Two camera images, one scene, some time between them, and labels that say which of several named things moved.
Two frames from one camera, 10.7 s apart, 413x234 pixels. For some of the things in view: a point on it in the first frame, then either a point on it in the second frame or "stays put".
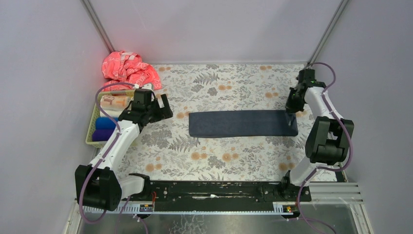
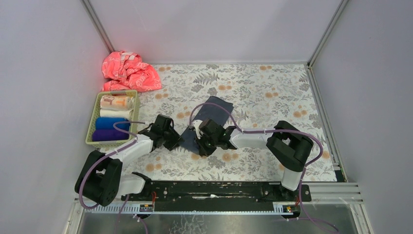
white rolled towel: [111, 113] stays put
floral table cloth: [168, 150] stays put
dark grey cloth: [242, 123] to [215, 113]
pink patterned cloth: [123, 67] stays put
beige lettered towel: [114, 103] stays put
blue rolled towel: [105, 123] stays put
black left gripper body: [158, 107] to [169, 135]
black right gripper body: [290, 107] to [204, 141]
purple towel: [102, 135] stays put
